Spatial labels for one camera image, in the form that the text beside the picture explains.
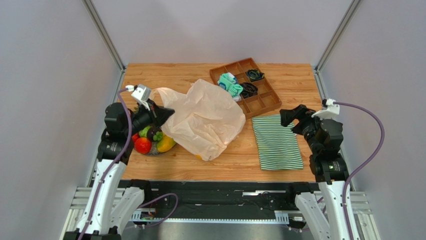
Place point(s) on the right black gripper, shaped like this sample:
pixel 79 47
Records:
pixel 300 119

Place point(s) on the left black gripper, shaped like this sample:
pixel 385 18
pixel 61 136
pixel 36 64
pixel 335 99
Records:
pixel 157 114

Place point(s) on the dark purple mangosteen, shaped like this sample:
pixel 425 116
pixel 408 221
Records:
pixel 154 134

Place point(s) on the yellow green mango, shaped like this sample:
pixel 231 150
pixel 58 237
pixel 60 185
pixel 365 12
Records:
pixel 165 144

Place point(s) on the translucent beige plastic bag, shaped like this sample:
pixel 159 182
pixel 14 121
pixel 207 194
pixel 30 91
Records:
pixel 206 118

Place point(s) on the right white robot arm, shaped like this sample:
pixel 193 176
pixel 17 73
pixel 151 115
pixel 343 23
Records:
pixel 324 137

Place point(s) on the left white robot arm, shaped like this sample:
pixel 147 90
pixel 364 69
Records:
pixel 101 220

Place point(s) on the green striped cloth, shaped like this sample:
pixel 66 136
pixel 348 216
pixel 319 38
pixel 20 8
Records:
pixel 277 145

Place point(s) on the red orange peach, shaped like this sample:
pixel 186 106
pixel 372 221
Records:
pixel 143 145

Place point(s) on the grey fruit plate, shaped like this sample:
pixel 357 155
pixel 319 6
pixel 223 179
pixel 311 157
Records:
pixel 153 149

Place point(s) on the mint green sock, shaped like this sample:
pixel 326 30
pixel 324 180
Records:
pixel 228 82

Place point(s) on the black yellow sock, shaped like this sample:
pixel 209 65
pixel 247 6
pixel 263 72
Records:
pixel 254 75

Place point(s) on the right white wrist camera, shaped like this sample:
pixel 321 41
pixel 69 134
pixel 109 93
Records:
pixel 329 110

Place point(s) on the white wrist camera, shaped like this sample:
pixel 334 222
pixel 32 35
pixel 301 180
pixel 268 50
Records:
pixel 141 94
pixel 329 110

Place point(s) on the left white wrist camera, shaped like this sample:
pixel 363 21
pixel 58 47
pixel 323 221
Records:
pixel 141 94

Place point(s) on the right aluminium frame post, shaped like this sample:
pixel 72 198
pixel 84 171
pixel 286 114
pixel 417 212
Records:
pixel 345 21

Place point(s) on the aluminium frame post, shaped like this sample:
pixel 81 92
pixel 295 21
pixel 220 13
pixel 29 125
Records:
pixel 97 20
pixel 345 21

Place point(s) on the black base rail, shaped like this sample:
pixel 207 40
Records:
pixel 216 201

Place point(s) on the left aluminium frame post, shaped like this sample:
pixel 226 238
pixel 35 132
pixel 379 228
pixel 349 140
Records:
pixel 97 20

